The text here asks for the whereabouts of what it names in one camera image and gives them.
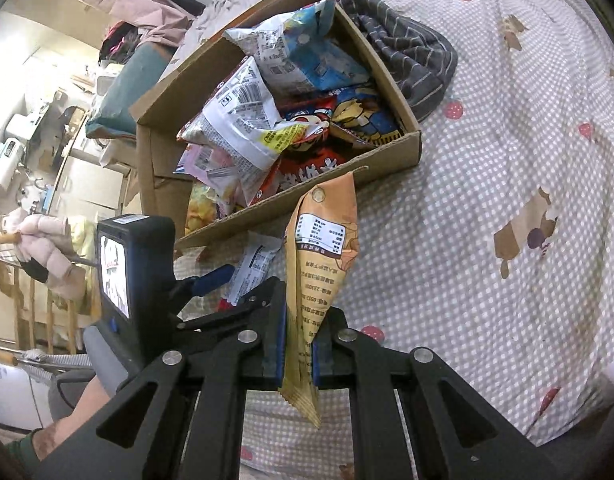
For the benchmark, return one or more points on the red cartoon snack bag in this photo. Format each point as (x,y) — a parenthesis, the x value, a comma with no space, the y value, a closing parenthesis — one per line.
(310,157)

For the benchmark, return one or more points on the checkered bed quilt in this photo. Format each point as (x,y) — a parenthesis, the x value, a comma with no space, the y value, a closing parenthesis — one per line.
(497,250)

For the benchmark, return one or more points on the teal cushion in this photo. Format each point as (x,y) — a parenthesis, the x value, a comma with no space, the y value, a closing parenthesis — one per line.
(113,120)

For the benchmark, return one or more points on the silver white snack bag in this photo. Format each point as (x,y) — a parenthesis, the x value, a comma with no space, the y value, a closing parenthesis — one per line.
(294,53)

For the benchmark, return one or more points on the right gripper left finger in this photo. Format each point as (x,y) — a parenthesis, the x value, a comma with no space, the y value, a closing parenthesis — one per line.
(182,416)

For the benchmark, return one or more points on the pink plush toy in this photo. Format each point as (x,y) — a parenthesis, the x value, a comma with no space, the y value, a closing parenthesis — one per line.
(44,249)

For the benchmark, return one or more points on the blue snack bag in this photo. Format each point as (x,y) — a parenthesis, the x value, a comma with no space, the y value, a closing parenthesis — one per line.
(360,111)

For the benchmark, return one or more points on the pile of clothes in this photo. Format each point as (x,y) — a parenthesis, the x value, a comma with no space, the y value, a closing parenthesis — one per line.
(119,44)

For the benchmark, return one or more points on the red white snack bar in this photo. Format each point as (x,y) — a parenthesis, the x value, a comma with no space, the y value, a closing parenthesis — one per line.
(252,270)

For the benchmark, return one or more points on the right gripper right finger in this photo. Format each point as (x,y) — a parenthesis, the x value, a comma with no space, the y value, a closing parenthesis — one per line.
(413,417)

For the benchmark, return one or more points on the orange cone snack packet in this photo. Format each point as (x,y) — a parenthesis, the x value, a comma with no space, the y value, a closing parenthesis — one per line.
(321,244)

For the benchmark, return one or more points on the yellow cheese chips bag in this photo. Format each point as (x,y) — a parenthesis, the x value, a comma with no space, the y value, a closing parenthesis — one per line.
(204,208)

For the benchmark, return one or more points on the striped grey cloth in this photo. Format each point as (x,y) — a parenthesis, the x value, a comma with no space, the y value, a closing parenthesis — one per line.
(421,60)

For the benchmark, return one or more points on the red silver snack bag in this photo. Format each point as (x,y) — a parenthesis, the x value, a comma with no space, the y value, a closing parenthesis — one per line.
(241,118)

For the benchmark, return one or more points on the pink snack pouch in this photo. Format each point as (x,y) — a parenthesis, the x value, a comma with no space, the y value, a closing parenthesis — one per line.
(211,166)

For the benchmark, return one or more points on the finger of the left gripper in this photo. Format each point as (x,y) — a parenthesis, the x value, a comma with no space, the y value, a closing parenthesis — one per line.
(200,286)
(257,300)

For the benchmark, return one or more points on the brown cardboard box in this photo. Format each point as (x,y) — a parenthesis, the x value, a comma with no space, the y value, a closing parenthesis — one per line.
(163,110)

